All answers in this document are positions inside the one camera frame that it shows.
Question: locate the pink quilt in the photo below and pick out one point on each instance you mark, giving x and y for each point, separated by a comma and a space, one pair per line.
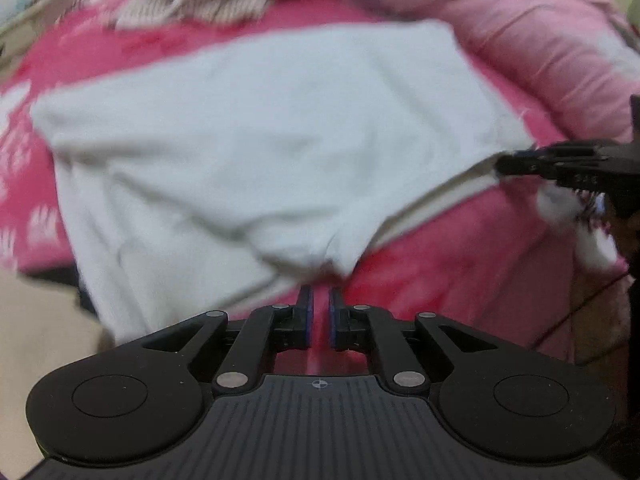
540, 35

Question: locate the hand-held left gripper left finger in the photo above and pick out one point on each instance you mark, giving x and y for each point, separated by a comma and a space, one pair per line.
307, 320

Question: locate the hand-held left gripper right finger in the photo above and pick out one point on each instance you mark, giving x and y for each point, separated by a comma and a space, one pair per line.
332, 320

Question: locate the white fluffy cloth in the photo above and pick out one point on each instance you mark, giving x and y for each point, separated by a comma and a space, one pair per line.
565, 205

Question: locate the pink printed bed sheet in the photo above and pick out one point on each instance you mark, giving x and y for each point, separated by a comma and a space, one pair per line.
450, 260

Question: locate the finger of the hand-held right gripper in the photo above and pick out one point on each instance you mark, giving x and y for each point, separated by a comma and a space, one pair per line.
520, 164

